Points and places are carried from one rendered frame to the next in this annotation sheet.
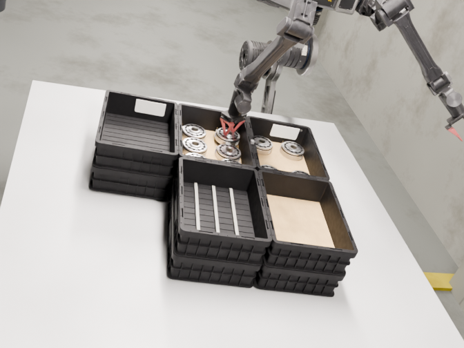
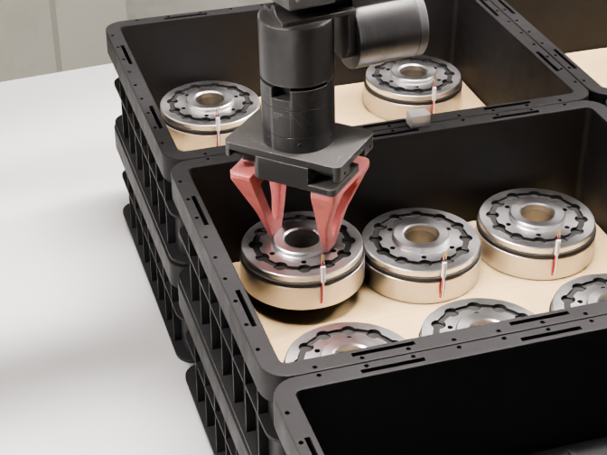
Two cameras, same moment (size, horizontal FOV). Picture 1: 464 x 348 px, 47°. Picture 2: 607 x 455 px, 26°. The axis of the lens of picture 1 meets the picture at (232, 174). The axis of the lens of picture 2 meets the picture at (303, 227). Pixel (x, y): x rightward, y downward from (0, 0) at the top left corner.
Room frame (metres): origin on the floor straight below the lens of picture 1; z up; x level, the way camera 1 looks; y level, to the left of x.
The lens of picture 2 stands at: (2.01, 0.98, 1.47)
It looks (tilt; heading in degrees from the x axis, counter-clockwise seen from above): 33 degrees down; 268
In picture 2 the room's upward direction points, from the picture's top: straight up
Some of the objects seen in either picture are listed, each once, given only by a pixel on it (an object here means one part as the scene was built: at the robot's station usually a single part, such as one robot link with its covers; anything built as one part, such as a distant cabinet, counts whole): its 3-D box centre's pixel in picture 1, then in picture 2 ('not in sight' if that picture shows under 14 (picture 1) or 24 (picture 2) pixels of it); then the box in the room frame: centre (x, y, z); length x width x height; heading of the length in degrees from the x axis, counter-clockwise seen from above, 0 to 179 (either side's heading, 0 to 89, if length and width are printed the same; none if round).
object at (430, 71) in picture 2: not in sight; (413, 72); (1.84, -0.28, 0.86); 0.05 x 0.05 x 0.01
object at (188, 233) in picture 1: (221, 199); not in sight; (1.47, 0.01, 0.92); 0.40 x 0.30 x 0.02; 15
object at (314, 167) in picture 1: (281, 158); (334, 116); (1.93, -0.18, 0.87); 0.40 x 0.30 x 0.11; 15
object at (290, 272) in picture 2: (228, 134); (302, 246); (1.97, 0.07, 0.87); 0.10 x 0.10 x 0.01
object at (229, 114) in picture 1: (235, 109); (298, 115); (1.98, 0.07, 1.00); 0.10 x 0.07 x 0.07; 150
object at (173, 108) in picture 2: (293, 148); (210, 105); (2.06, -0.22, 0.86); 0.10 x 0.10 x 0.01
